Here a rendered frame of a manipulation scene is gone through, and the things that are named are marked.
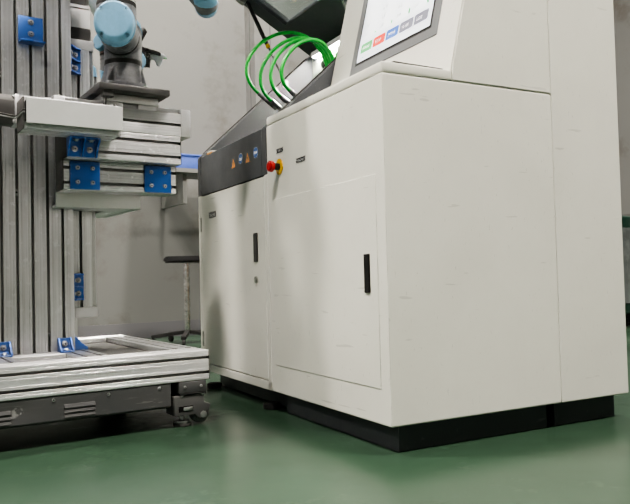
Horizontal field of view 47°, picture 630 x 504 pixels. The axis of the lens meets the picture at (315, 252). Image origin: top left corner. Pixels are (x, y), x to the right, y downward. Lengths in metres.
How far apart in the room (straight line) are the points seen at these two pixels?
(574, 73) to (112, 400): 1.64
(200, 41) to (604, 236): 4.49
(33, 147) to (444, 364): 1.41
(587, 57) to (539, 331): 0.83
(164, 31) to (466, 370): 4.66
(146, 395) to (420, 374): 0.82
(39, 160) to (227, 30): 4.10
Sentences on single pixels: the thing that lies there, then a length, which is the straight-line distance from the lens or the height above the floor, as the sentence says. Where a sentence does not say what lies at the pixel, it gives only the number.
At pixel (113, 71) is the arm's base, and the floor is 1.09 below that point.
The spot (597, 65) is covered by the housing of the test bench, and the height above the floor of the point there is 1.06.
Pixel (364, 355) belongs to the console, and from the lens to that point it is 1.88.
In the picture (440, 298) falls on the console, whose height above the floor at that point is 0.38.
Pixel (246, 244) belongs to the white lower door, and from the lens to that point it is 2.56.
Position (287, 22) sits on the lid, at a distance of 3.33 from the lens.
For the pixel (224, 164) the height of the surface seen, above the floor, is 0.88.
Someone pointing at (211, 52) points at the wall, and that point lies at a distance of 6.22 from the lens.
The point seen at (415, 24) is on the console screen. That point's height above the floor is 1.17.
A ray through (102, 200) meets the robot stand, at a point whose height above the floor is 0.70.
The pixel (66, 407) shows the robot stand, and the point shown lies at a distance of 2.12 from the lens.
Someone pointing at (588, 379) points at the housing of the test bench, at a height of 0.13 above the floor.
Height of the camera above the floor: 0.45
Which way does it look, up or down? 2 degrees up
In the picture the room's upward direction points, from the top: 1 degrees counter-clockwise
